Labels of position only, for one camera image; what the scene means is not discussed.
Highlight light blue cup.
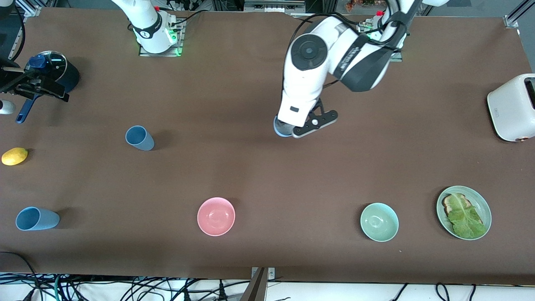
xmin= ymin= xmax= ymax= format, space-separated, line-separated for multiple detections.
xmin=273 ymin=116 xmax=294 ymax=138

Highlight dusty blue cup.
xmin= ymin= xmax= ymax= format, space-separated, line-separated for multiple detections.
xmin=125 ymin=125 xmax=155 ymax=151

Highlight dark blue saucepan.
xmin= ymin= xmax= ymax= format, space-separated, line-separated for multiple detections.
xmin=16 ymin=51 xmax=80 ymax=124

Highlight glass lid blue knob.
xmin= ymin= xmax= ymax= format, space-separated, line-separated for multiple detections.
xmin=26 ymin=51 xmax=68 ymax=81

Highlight yellow lemon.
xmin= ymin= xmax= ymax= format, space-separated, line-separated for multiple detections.
xmin=1 ymin=147 xmax=29 ymax=166

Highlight blue cup lying sideways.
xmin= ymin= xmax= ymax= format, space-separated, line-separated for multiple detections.
xmin=15 ymin=207 xmax=60 ymax=231

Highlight mint green bowl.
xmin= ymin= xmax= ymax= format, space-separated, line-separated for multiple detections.
xmin=360 ymin=203 xmax=399 ymax=242

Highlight pink bowl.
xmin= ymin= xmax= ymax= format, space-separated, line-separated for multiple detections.
xmin=197 ymin=197 xmax=236 ymax=237

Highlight toasted bread slice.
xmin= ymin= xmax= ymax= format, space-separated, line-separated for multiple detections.
xmin=442 ymin=193 xmax=485 ymax=228

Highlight green lettuce leaf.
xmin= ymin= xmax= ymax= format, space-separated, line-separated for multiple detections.
xmin=447 ymin=194 xmax=488 ymax=239

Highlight mint green plate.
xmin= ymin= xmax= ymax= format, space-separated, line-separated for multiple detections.
xmin=436 ymin=186 xmax=492 ymax=240

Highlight white toaster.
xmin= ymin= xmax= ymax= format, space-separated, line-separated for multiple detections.
xmin=487 ymin=74 xmax=535 ymax=143

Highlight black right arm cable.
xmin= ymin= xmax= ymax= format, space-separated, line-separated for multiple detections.
xmin=8 ymin=3 xmax=28 ymax=60

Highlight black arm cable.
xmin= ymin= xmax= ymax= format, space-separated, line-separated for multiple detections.
xmin=293 ymin=12 xmax=408 ymax=53
xmin=8 ymin=3 xmax=28 ymax=60

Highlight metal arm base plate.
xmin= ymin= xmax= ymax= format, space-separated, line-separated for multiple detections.
xmin=139 ymin=18 xmax=184 ymax=57
xmin=358 ymin=20 xmax=403 ymax=63

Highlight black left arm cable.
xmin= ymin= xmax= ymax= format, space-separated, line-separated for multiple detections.
xmin=293 ymin=12 xmax=408 ymax=53

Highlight black base cable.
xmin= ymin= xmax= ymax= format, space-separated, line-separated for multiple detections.
xmin=169 ymin=9 xmax=209 ymax=26

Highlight black floor cable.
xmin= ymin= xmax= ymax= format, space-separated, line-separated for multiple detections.
xmin=0 ymin=251 xmax=41 ymax=301

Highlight metal table edge bracket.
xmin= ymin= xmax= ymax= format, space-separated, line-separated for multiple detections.
xmin=251 ymin=267 xmax=276 ymax=281

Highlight dark slanted post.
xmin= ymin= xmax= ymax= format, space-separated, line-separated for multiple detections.
xmin=240 ymin=268 xmax=268 ymax=301

